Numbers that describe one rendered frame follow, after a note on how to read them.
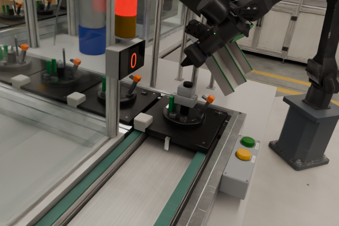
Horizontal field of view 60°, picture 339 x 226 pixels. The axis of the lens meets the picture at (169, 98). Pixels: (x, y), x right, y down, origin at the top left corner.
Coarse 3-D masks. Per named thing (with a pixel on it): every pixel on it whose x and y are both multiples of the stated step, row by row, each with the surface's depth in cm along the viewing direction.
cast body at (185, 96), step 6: (180, 84) 92; (186, 84) 90; (192, 84) 90; (180, 90) 90; (186, 90) 90; (192, 90) 90; (174, 96) 94; (180, 96) 91; (186, 96) 90; (192, 96) 92; (174, 102) 93; (180, 102) 92; (186, 102) 91; (192, 102) 90
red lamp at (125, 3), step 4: (116, 0) 66; (120, 0) 65; (124, 0) 65; (128, 0) 65; (132, 0) 66; (136, 0) 67; (116, 4) 66; (120, 4) 66; (124, 4) 65; (128, 4) 66; (132, 4) 66; (136, 4) 67; (116, 8) 67; (120, 8) 66; (124, 8) 66; (128, 8) 66; (132, 8) 66; (136, 8) 68; (116, 12) 67; (120, 12) 66; (124, 12) 66; (128, 12) 66; (132, 12) 67; (136, 12) 68
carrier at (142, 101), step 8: (120, 88) 102; (128, 88) 107; (136, 88) 112; (120, 96) 101; (128, 96) 101; (136, 96) 104; (144, 96) 107; (152, 96) 108; (160, 96) 111; (120, 104) 98; (128, 104) 100; (136, 104) 101; (144, 104) 102; (152, 104) 105; (120, 112) 95; (128, 112) 96; (136, 112) 96; (144, 112) 100; (120, 120) 92; (128, 120) 92
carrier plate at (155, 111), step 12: (168, 96) 109; (156, 108) 100; (156, 120) 93; (216, 120) 97; (144, 132) 90; (156, 132) 88; (168, 132) 88; (180, 132) 89; (192, 132) 89; (204, 132) 90; (216, 132) 91; (180, 144) 86; (192, 144) 84; (204, 144) 84
